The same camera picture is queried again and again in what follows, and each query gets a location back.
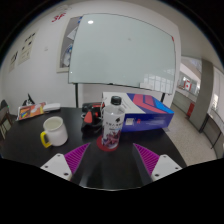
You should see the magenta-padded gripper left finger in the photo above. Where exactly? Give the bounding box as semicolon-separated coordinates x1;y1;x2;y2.
39;142;96;185

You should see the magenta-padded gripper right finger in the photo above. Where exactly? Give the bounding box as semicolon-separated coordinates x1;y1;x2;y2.
132;142;184;185

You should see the clear black-capped drink bottle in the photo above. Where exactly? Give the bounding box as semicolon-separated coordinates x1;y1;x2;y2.
100;95;127;150

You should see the flat round red coaster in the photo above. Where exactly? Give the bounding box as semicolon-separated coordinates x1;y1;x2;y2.
96;134;122;153

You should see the blue and white cardboard box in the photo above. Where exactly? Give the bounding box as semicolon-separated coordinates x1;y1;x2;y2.
101;92;175;134

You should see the black and red tool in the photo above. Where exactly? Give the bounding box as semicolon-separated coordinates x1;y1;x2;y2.
81;102;106;134

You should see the white whiteboard eraser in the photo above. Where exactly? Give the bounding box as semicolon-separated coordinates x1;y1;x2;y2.
43;102;62;113

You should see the orange book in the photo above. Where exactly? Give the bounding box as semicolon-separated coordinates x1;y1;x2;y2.
16;102;47;122

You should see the grey pin board with papers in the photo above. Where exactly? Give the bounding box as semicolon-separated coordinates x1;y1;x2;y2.
55;15;83;74

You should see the large whiteboard on stand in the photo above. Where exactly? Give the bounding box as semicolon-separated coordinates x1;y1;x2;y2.
68;13;177;108

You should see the white mug with yellow handle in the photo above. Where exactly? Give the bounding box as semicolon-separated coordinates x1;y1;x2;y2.
40;115;69;149

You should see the small beige wall poster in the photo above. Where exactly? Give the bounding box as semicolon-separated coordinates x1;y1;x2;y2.
8;50;18;73

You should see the large beige wall poster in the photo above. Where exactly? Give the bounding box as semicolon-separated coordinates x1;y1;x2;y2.
17;31;38;66

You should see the red wall floor sign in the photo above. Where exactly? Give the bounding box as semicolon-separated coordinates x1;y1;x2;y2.
50;12;67;23

